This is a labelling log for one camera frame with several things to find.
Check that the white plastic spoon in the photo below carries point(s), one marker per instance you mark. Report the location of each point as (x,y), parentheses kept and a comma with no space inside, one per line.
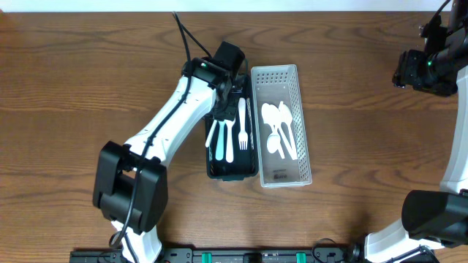
(274,141)
(269,115)
(288,119)
(279,127)

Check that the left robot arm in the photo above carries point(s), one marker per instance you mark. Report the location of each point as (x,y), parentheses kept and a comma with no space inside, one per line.
(131,181)

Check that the black perforated plastic basket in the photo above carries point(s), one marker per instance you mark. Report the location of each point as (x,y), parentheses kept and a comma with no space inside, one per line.
(245,163)

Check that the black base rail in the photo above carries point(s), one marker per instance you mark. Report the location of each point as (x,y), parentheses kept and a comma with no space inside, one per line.
(326,254)

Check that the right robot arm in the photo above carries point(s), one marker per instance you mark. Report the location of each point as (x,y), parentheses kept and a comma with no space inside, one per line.
(434,218)

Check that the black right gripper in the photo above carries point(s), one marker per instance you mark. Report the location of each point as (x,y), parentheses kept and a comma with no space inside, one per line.
(404,68)

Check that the wooden fork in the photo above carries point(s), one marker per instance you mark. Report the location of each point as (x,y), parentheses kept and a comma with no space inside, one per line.
(219,154)
(211,133)
(242,135)

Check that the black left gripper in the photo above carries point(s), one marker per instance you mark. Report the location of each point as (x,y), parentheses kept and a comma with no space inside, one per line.
(227,110)

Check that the clear perforated plastic basket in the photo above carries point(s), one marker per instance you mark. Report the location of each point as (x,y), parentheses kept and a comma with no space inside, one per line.
(272,84)

